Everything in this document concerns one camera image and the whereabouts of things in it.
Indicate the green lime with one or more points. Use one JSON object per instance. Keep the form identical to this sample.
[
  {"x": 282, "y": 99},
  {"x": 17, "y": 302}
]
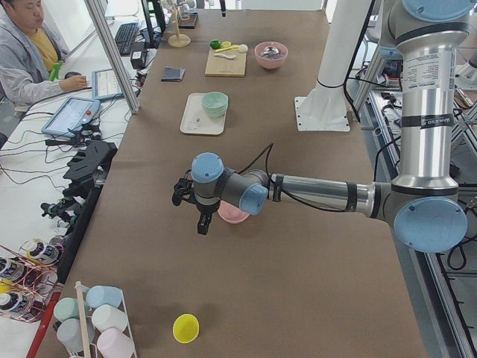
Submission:
[{"x": 215, "y": 44}]

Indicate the white ceramic spoon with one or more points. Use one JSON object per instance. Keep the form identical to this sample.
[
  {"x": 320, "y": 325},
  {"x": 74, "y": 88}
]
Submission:
[{"x": 225, "y": 56}]

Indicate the white cup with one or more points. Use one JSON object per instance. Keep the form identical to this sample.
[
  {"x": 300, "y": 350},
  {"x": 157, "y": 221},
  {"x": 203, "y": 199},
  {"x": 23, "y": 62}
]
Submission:
[{"x": 106, "y": 316}]

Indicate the wooden cutting board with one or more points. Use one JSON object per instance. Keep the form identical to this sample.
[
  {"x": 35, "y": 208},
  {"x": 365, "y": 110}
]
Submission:
[{"x": 220, "y": 67}]

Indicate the stacked green bowls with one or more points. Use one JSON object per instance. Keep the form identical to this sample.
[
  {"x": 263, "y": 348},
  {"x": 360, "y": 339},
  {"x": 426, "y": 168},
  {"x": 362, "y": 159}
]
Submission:
[{"x": 215, "y": 104}]

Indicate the large pink bowl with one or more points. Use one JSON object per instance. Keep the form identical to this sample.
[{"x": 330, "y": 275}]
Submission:
[{"x": 269, "y": 63}]

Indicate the aluminium frame post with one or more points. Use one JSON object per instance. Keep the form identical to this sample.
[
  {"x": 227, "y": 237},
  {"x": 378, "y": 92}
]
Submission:
[{"x": 104, "y": 34}]

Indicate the small pink bowl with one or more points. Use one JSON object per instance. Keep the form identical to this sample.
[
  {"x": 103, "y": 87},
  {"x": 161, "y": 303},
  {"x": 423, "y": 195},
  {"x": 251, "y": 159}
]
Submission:
[{"x": 231, "y": 214}]

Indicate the metal scoop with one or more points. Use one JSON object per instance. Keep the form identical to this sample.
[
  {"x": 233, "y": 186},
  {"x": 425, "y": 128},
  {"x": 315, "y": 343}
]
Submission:
[{"x": 271, "y": 52}]

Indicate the white rectangular tray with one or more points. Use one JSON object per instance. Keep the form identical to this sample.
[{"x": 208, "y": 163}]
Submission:
[{"x": 196, "y": 122}]

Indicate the blue cup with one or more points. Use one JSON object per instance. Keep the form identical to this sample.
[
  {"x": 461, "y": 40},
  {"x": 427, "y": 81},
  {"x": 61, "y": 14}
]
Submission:
[{"x": 100, "y": 295}]

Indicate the person in grey jacket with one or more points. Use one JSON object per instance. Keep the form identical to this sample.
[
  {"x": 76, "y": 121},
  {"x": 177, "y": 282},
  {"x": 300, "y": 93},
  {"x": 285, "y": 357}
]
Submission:
[{"x": 29, "y": 50}]

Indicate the black tool stand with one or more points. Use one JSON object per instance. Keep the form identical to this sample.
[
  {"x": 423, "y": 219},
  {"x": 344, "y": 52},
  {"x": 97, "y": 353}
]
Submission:
[{"x": 82, "y": 166}]

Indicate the wooden cup rack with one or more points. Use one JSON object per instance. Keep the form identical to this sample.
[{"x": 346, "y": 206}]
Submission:
[{"x": 89, "y": 333}]

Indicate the pink cup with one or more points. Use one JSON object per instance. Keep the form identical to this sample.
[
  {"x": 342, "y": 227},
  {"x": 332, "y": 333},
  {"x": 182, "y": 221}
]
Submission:
[{"x": 112, "y": 343}]

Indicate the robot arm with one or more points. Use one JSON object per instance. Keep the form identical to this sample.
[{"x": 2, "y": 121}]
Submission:
[{"x": 421, "y": 203}]

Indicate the black keyboard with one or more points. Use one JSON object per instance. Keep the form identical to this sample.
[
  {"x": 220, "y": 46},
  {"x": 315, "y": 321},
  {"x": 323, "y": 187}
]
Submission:
[{"x": 125, "y": 36}]

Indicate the green cup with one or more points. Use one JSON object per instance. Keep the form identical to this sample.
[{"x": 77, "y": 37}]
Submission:
[{"x": 66, "y": 308}]

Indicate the blue teach pendant tablet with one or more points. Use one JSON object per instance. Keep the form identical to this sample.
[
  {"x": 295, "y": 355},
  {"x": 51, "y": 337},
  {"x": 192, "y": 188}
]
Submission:
[{"x": 71, "y": 116}]

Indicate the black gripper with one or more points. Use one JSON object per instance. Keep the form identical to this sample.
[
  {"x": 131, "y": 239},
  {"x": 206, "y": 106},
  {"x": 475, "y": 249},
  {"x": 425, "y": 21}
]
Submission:
[{"x": 205, "y": 209}]

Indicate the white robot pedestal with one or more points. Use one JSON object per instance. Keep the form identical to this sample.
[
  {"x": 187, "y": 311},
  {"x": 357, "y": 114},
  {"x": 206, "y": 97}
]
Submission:
[{"x": 324, "y": 108}]

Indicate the wooden mug tree stand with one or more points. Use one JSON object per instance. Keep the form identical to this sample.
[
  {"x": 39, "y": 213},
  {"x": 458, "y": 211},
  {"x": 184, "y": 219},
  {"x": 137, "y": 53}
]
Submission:
[{"x": 177, "y": 39}]

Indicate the copper wire bottle rack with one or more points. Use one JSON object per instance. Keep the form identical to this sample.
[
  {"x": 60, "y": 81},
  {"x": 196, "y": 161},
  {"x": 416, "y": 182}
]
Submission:
[{"x": 29, "y": 279}]

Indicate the grey folded cloth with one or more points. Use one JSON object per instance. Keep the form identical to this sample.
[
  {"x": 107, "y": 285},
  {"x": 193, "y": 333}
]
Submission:
[{"x": 171, "y": 74}]

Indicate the grey cup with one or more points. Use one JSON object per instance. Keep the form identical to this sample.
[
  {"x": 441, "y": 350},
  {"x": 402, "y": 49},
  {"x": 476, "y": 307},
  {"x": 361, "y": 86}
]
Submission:
[{"x": 69, "y": 334}]

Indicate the yellow plastic spoon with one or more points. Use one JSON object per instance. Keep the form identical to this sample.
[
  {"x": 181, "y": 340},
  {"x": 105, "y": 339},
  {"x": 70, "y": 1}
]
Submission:
[{"x": 231, "y": 47}]

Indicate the black power adapter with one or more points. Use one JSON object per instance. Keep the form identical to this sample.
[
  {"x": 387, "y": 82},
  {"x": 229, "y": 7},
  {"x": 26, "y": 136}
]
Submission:
[{"x": 138, "y": 55}]

